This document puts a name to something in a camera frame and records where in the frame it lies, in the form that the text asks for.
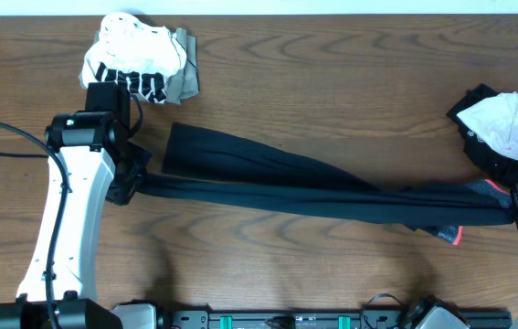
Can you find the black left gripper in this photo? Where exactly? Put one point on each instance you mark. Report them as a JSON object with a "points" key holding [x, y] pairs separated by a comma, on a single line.
{"points": [[121, 195]]}

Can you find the black pants with red waistband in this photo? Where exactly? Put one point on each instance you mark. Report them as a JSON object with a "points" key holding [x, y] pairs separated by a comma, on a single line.
{"points": [[214, 167]]}

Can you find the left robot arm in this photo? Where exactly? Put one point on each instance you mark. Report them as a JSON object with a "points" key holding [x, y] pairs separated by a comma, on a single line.
{"points": [[90, 162]]}

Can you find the black and white garment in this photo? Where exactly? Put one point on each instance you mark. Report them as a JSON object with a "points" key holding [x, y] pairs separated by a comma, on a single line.
{"points": [[487, 121]]}

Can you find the white shirt with black print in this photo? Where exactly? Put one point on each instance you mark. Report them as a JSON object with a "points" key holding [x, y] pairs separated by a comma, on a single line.
{"points": [[133, 50]]}

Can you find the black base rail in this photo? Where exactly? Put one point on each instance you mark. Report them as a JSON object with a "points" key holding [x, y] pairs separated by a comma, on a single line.
{"points": [[383, 311]]}

